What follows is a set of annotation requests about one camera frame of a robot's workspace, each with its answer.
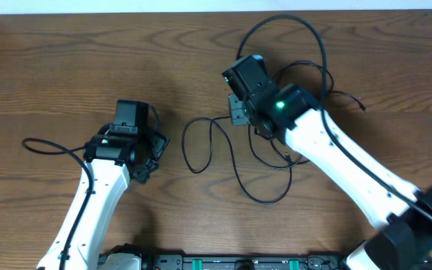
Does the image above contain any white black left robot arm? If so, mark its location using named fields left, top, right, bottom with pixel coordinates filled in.
left=37, top=100, right=170, bottom=269

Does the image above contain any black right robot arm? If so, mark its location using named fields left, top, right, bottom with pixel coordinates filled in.
left=222, top=55, right=432, bottom=269

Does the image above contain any black left camera cable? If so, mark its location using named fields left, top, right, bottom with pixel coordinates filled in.
left=21, top=137, right=96, bottom=270

